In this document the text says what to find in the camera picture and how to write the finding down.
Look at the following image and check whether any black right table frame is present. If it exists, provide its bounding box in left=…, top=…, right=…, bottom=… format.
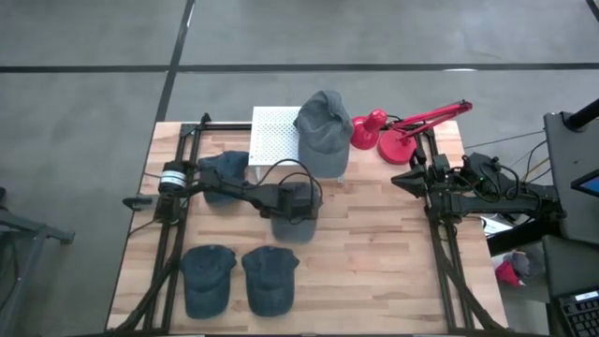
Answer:
left=411, top=124, right=504, bottom=331

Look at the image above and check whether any black table frame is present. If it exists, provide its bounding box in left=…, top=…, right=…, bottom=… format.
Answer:
left=107, top=111, right=254, bottom=333
left=411, top=124, right=504, bottom=331

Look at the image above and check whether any red desk lamp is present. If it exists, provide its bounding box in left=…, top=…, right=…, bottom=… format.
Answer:
left=349, top=98, right=474, bottom=166

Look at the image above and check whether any black workstation cart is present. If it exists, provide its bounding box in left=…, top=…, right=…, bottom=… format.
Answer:
left=542, top=97, right=599, bottom=337

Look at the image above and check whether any navy blue baseball cap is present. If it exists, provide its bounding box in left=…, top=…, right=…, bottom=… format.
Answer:
left=197, top=150, right=252, bottom=207
left=241, top=245, right=300, bottom=318
left=180, top=243, right=239, bottom=320

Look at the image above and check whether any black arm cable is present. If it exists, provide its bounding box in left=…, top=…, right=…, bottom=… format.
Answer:
left=255, top=157, right=325, bottom=207
left=460, top=156, right=523, bottom=202

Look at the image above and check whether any grey cloth item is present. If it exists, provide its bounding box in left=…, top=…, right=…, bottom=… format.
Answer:
left=509, top=250, right=547, bottom=280

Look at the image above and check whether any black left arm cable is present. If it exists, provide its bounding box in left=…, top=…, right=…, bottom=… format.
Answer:
left=255, top=157, right=325, bottom=207

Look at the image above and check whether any blue lit monitor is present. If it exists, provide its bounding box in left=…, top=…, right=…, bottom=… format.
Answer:
left=570, top=168, right=599, bottom=198

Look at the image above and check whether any black bracket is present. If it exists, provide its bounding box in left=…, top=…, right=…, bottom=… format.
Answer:
left=122, top=195, right=155, bottom=211

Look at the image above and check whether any black keyboard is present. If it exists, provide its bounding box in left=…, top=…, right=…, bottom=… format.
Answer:
left=556, top=287, right=599, bottom=337

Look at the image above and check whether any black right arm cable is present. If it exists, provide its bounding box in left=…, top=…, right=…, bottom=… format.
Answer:
left=460, top=156, right=523, bottom=202

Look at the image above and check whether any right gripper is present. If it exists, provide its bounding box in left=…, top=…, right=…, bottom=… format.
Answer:
left=390, top=156, right=455, bottom=207

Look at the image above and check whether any red cloth item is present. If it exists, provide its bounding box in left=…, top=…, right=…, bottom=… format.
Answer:
left=494, top=259, right=523, bottom=287

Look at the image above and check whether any black left table frame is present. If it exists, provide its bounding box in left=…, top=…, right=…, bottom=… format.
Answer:
left=107, top=111, right=254, bottom=333

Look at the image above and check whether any grey denim baseball cap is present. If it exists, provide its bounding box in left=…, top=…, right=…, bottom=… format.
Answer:
left=270, top=182, right=324, bottom=244
left=293, top=89, right=356, bottom=180

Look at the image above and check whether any white perforated metal rack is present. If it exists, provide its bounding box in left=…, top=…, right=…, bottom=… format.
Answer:
left=247, top=106, right=347, bottom=183

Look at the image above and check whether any white paper sheet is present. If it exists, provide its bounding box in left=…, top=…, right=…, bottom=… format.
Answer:
left=479, top=214, right=516, bottom=238

